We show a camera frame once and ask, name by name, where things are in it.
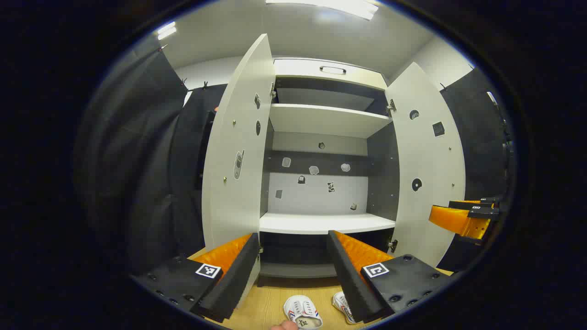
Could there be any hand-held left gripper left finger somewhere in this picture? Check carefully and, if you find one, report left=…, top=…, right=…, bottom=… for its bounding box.
left=131, top=232, right=262, bottom=324

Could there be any small ceiling light panel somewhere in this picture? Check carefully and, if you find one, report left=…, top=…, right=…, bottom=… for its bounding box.
left=156, top=21, right=177, bottom=41

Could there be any white shoe cabinet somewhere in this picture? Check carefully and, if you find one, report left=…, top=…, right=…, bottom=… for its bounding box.
left=259, top=57, right=399, bottom=280

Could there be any white canvas shoe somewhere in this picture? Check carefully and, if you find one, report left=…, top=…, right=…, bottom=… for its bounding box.
left=332, top=291, right=356, bottom=325
left=283, top=295, right=323, bottom=330

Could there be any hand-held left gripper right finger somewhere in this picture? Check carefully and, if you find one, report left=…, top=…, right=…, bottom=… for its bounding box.
left=327, top=230, right=454, bottom=324

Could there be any large ceiling light panel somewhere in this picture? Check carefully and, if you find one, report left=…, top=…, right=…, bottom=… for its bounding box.
left=265, top=0, right=379, bottom=21

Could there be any black backdrop cloth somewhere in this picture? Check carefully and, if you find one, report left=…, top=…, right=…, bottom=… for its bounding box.
left=436, top=68, right=516, bottom=273
left=76, top=39, right=227, bottom=275

